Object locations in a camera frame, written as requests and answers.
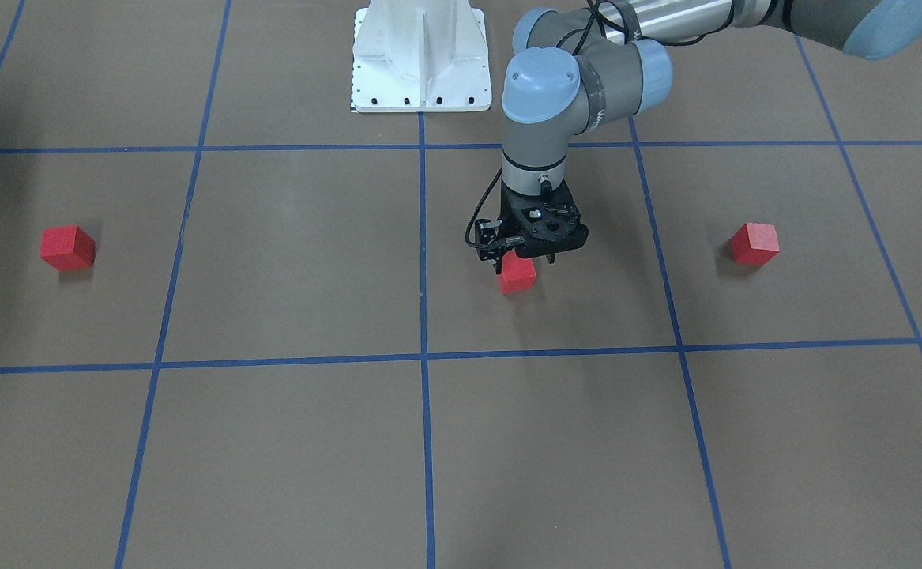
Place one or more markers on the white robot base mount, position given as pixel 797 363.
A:
pixel 420 56

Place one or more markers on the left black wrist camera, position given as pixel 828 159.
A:
pixel 495 237

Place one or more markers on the red block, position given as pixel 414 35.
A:
pixel 67 248
pixel 518 274
pixel 755 244

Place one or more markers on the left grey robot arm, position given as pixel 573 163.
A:
pixel 575 71

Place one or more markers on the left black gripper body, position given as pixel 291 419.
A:
pixel 493 239

